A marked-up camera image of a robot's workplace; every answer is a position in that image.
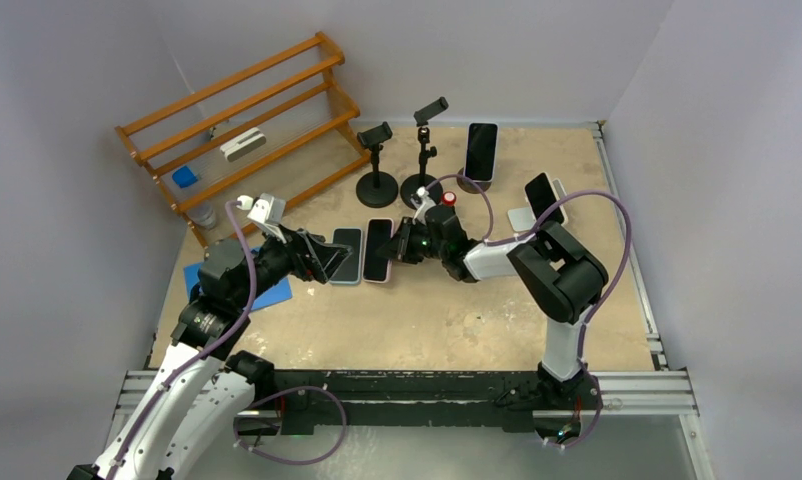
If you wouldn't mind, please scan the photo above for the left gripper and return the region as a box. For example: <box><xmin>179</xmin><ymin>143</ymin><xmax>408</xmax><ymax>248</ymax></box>
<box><xmin>233</xmin><ymin>221</ymin><xmax>350</xmax><ymax>307</ymax></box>

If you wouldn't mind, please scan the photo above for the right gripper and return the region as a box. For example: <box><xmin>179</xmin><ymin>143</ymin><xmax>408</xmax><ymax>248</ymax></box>
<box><xmin>377</xmin><ymin>217</ymin><xmax>448</xmax><ymax>265</ymax></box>

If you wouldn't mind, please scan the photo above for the light blue case phone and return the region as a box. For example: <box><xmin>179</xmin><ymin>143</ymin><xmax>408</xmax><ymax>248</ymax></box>
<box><xmin>329</xmin><ymin>227</ymin><xmax>364</xmax><ymax>286</ymax></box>

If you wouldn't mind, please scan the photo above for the pink case phone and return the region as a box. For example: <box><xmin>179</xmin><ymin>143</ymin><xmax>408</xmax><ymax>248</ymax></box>
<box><xmin>362</xmin><ymin>218</ymin><xmax>394</xmax><ymax>283</ymax></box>

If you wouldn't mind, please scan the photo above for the black phone stand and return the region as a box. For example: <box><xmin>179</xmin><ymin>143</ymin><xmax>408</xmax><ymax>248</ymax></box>
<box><xmin>356</xmin><ymin>121</ymin><xmax>399</xmax><ymax>208</ymax></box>
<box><xmin>400</xmin><ymin>96</ymin><xmax>449</xmax><ymax>209</ymax></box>

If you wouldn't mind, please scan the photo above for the black phone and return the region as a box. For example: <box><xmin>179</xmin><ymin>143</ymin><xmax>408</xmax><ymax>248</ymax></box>
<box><xmin>524</xmin><ymin>172</ymin><xmax>559</xmax><ymax>220</ymax></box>
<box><xmin>464</xmin><ymin>123</ymin><xmax>499</xmax><ymax>182</ymax></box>

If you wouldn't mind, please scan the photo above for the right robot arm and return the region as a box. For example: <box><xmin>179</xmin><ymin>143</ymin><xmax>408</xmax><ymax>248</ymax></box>
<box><xmin>376</xmin><ymin>205</ymin><xmax>609</xmax><ymax>407</ymax></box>

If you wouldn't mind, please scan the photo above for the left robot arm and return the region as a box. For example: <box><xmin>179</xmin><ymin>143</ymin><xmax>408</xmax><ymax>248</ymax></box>
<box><xmin>69</xmin><ymin>228</ymin><xmax>352</xmax><ymax>479</ymax></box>

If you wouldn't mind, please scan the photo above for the silver phone stand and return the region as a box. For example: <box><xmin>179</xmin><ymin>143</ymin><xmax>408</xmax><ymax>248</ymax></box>
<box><xmin>507</xmin><ymin>178</ymin><xmax>566</xmax><ymax>234</ymax></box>

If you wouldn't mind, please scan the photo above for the blue mat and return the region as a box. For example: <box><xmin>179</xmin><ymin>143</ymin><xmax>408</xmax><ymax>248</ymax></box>
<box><xmin>183</xmin><ymin>243</ymin><xmax>292</xmax><ymax>317</ymax></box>

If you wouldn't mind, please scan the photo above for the red black stamp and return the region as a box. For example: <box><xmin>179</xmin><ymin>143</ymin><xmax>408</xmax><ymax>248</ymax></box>
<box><xmin>440</xmin><ymin>191</ymin><xmax>457</xmax><ymax>207</ymax></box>

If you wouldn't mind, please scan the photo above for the clear plastic cup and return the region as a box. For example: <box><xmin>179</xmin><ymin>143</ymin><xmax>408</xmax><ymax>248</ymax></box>
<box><xmin>187</xmin><ymin>202</ymin><xmax>218</xmax><ymax>230</ymax></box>

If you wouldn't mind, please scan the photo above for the orange wooden rack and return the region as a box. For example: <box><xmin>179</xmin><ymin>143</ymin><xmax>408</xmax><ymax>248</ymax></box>
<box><xmin>115</xmin><ymin>32</ymin><xmax>369</xmax><ymax>248</ymax></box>

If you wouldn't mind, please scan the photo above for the white eraser block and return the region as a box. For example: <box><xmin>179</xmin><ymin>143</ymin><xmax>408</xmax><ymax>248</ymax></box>
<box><xmin>219</xmin><ymin>127</ymin><xmax>267</xmax><ymax>163</ymax></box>

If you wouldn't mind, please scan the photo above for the blue cube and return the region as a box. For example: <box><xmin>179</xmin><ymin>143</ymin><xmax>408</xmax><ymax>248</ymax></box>
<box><xmin>171</xmin><ymin>165</ymin><xmax>199</xmax><ymax>189</ymax></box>

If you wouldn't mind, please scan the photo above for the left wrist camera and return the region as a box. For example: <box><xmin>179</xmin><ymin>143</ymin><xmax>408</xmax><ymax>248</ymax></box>
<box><xmin>236</xmin><ymin>193</ymin><xmax>286</xmax><ymax>243</ymax></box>

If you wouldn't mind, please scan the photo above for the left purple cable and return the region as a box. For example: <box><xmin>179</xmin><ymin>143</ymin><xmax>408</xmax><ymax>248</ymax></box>
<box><xmin>106</xmin><ymin>199</ymin><xmax>260</xmax><ymax>480</ymax></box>

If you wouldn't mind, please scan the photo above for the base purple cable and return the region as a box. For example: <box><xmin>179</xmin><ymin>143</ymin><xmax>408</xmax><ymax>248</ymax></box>
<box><xmin>232</xmin><ymin>386</ymin><xmax>347</xmax><ymax>467</ymax></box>

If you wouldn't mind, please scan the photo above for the black base frame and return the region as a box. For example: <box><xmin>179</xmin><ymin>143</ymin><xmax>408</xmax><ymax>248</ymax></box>
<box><xmin>251</xmin><ymin>369</ymin><xmax>601</xmax><ymax>440</ymax></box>

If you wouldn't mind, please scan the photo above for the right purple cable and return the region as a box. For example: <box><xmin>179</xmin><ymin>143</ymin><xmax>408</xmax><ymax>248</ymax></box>
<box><xmin>427</xmin><ymin>174</ymin><xmax>634</xmax><ymax>452</ymax></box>

